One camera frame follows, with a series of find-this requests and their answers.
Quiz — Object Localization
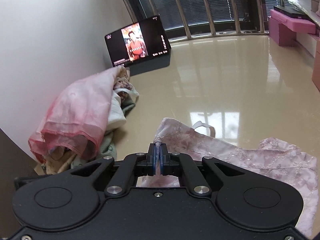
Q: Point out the lilac floral skirt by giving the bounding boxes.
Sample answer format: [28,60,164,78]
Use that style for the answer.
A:
[136,117,318,240]

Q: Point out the beige floral garment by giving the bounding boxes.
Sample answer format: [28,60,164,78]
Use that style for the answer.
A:
[40,152,75,175]

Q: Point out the brown floral garment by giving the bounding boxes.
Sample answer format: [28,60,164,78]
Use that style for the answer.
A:
[112,66,134,103]

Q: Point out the metal window railing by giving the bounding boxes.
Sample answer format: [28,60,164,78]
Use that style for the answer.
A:
[115,0,288,42]

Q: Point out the black tablet with stand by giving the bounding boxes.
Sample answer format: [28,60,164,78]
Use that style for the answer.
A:
[104,16,172,77]

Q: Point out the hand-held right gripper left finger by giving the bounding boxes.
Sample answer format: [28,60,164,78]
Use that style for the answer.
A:
[62,144,157,197]

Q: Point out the crinkled white plastic wrap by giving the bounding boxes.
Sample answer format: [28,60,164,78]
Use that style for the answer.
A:
[286,0,310,14]

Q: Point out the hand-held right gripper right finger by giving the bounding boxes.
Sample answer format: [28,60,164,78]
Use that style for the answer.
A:
[160,142,255,197]

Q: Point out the dark window blinds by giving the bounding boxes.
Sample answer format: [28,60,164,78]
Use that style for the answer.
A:
[117,0,300,39]

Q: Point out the cream garment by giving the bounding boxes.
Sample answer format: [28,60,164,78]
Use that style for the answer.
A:
[106,87,139,130]

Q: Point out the black flat device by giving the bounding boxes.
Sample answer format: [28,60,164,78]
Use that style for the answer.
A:
[273,5,311,20]

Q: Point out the pink sheer garment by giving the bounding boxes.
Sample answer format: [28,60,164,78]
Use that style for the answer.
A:
[28,67,120,161]

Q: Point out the green garment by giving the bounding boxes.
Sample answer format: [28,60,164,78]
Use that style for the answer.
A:
[71,102,137,169]

